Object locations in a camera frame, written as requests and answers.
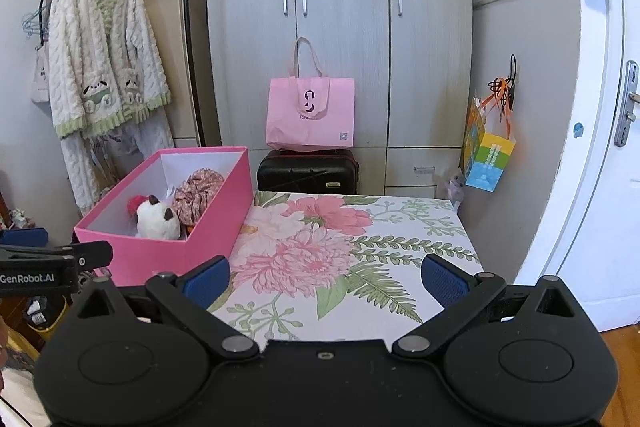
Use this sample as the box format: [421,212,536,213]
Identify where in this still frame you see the black clothes rack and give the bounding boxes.
[40,0,209,148]

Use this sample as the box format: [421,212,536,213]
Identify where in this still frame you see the black suitcase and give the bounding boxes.
[256,148,360,196]

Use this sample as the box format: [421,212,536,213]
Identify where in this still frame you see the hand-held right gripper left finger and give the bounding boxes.
[62,256,261,353]

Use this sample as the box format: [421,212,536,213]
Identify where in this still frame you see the pink tote bag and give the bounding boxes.
[265,37,357,153]

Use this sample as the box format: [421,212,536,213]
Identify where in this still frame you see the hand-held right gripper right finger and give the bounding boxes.
[392,254,582,353]

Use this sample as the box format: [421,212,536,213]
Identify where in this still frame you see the floral tablecloth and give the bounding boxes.
[205,191,484,342]

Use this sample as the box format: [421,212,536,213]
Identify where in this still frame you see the colourful paper gift bag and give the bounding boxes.
[460,54,521,194]

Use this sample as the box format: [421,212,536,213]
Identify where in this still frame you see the green wire hanger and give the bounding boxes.
[21,4,51,40]

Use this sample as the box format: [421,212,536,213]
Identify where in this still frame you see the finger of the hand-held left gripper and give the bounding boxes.
[0,240,114,270]
[0,228,49,249]

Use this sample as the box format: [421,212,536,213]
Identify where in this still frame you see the white canvas tote bag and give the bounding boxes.
[31,42,51,104]

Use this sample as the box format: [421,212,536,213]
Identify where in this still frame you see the white dog plush toy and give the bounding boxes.
[135,194,182,241]

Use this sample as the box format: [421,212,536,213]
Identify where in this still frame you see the white green fleece cardigan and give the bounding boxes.
[47,0,174,140]

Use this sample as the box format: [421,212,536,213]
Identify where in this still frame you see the pink floral cloth cap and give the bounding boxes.
[171,167,226,229]

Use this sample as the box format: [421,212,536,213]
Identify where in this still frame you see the white door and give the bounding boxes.
[515,0,640,334]

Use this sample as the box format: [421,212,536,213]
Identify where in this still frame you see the pink cardboard storage box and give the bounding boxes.
[74,147,253,289]

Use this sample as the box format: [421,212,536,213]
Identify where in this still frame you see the metal door handle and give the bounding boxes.
[614,61,640,147]

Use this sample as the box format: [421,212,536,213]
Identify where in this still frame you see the white fleece pajama pants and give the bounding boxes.
[60,119,176,219]

